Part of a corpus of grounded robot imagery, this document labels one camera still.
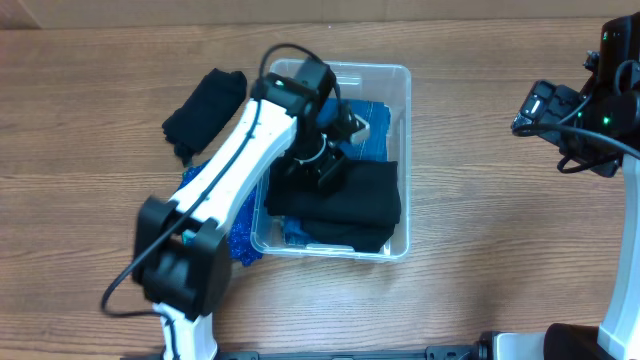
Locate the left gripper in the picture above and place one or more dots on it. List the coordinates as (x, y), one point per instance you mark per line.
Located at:
(329, 171)

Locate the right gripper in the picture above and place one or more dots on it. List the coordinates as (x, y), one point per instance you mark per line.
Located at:
(568, 107)

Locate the black cloth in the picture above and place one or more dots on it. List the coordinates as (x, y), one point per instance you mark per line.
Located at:
(360, 237)
(366, 194)

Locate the blue denim jeans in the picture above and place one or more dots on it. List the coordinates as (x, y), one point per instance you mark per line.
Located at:
(374, 148)

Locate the blue sequin fabric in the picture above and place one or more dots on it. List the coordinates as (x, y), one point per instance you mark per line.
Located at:
(238, 239)

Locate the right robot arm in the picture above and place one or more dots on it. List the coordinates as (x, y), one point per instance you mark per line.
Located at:
(595, 129)

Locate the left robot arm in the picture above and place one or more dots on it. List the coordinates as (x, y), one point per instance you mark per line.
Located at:
(181, 258)

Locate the clear plastic storage bin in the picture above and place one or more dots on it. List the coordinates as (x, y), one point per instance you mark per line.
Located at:
(391, 85)

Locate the rolled black sock garment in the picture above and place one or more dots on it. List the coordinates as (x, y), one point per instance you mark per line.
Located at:
(194, 125)

